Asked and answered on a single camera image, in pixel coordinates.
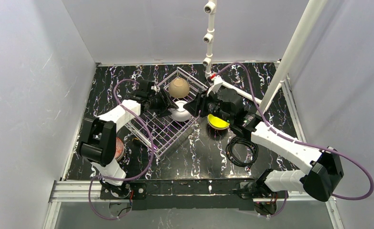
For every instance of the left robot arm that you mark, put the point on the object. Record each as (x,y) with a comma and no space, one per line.
(98,138)

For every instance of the white wire dish rack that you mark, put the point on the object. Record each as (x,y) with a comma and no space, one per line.
(165,131)

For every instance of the aluminium table frame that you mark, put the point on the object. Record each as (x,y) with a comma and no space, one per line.
(187,188)

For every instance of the red patterned bowl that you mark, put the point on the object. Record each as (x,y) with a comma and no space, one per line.
(119,152)

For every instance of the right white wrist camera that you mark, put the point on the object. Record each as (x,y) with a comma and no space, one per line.
(217,83)

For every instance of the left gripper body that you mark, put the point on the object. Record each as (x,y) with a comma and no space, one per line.
(161,101)

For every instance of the beige bowl white inside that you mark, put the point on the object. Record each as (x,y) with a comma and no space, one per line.
(179,88)

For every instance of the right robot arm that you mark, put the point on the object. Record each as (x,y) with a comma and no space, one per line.
(318,170)

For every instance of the white pipe camera frame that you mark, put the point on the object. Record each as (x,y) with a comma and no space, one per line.
(254,30)

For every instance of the yellow-green bowl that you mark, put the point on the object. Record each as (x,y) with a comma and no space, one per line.
(217,123)

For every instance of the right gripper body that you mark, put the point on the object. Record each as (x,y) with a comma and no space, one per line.
(200,105)

